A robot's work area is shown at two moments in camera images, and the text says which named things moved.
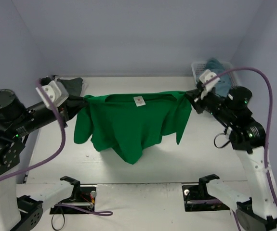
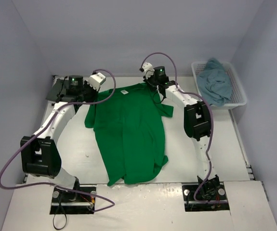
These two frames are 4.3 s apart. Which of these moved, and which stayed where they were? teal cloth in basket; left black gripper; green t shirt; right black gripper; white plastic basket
Moved: green t shirt; left black gripper; right black gripper
Stayed: teal cloth in basket; white plastic basket
